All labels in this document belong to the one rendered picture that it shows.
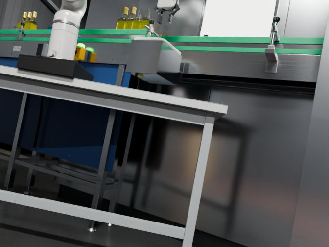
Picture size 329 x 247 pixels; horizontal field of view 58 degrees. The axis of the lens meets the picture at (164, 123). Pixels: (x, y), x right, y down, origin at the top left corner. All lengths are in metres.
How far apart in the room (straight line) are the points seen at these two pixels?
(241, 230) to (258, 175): 0.30
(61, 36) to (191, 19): 0.81
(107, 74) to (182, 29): 0.54
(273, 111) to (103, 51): 1.01
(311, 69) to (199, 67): 0.53
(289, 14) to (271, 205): 1.00
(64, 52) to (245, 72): 0.85
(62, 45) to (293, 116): 1.17
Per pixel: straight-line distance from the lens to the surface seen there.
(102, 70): 1.79
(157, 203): 1.84
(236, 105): 1.69
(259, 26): 1.77
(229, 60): 1.54
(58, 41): 1.47
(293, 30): 1.76
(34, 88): 1.47
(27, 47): 2.29
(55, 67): 1.38
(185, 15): 1.94
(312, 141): 1.24
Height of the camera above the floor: 0.57
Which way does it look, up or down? 3 degrees up
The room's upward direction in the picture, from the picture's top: 11 degrees clockwise
